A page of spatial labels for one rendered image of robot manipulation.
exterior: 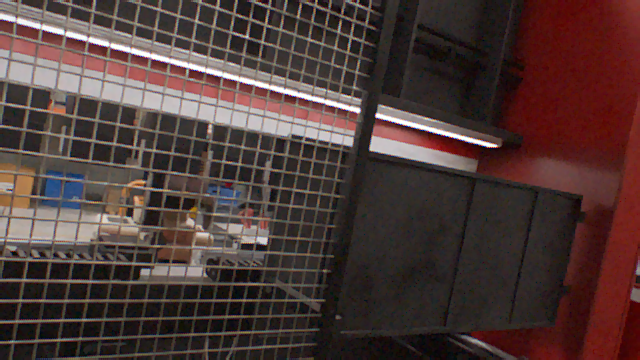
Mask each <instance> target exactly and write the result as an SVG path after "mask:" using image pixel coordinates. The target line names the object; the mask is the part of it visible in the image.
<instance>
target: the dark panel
mask: <svg viewBox="0 0 640 360"><path fill-rule="evenodd" d="M582 200H583V196H582V194H576V193H571V192H567V191H561V190H556V189H550V188H546V187H541V186H535V185H531V184H526V183H520V181H515V180H510V179H505V178H500V177H494V176H490V175H484V174H479V173H475V172H469V171H464V170H458V168H454V167H449V166H443V165H438V164H434V163H428V162H423V161H418V160H413V159H408V158H402V157H398V155H392V154H387V153H382V152H377V151H372V150H370V152H369V158H368V163H366V168H365V174H364V179H363V185H362V190H361V196H360V201H359V206H358V212H357V217H356V223H355V228H353V233H352V239H351V244H350V250H349V255H348V260H347V266H346V271H345V277H344V282H343V287H342V293H340V298H339V304H338V309H337V316H339V317H340V318H343V321H342V326H340V332H339V337H338V338H353V337H373V336H393V335H413V334H432V333H453V332H473V331H492V330H511V329H532V328H552V327H555V322H556V317H557V312H558V307H559V303H560V297H561V293H562V288H563V283H565V278H566V273H567V268H568V264H569V258H570V254H571V249H572V244H573V239H574V235H575V229H576V225H578V219H579V215H580V210H581V205H582Z"/></svg>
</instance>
